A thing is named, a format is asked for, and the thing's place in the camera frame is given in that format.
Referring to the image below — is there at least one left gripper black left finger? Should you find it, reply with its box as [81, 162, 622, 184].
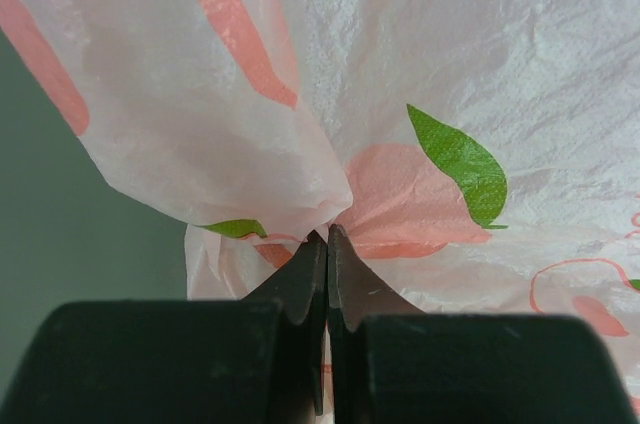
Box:
[1, 234, 326, 423]

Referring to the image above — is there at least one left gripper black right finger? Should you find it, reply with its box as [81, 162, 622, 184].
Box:
[327, 225, 636, 423]

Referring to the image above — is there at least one pink translucent plastic bag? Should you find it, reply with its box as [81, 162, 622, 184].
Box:
[1, 0, 639, 402]

